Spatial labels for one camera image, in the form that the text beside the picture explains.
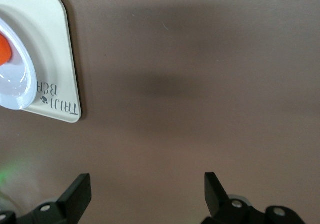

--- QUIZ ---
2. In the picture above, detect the white round plate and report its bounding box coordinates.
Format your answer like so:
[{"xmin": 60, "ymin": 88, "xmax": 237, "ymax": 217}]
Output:
[{"xmin": 0, "ymin": 17, "xmax": 38, "ymax": 110}]

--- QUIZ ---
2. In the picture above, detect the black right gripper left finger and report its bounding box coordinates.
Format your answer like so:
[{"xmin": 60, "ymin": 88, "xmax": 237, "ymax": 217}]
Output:
[{"xmin": 0, "ymin": 173, "xmax": 92, "ymax": 224}]

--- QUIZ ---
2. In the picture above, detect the orange fruit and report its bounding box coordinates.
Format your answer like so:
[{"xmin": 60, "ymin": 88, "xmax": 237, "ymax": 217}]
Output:
[{"xmin": 0, "ymin": 33, "xmax": 13, "ymax": 67}]

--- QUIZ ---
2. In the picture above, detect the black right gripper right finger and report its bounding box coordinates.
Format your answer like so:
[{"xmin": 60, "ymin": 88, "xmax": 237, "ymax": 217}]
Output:
[{"xmin": 200, "ymin": 172, "xmax": 306, "ymax": 224}]

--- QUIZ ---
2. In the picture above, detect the cream bear print tray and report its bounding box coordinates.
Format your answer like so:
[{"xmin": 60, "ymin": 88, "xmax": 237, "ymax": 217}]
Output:
[{"xmin": 0, "ymin": 0, "xmax": 83, "ymax": 124}]

